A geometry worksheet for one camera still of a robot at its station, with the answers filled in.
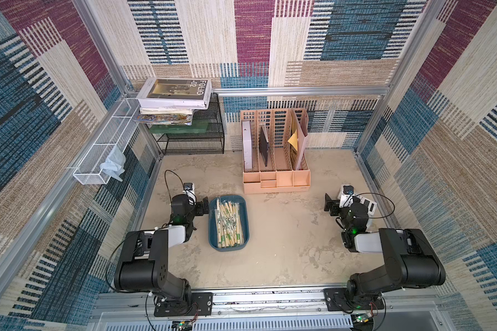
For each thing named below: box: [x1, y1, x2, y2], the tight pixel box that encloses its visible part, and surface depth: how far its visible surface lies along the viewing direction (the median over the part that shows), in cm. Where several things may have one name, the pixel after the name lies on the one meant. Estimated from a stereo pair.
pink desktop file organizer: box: [240, 108, 312, 194], surface depth 106 cm
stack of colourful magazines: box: [133, 107, 194, 126], surface depth 83 cm
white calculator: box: [355, 195, 377, 217], surface depth 99 cm
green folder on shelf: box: [149, 122, 209, 134], surface depth 96 cm
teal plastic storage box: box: [208, 194, 250, 252], surface depth 91 cm
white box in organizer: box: [241, 120, 253, 171], surface depth 104 cm
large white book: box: [135, 77, 213, 110], surface depth 85 cm
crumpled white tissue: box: [99, 144, 126, 183], surface depth 69 cm
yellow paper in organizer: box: [287, 128, 298, 152], surface depth 91 cm
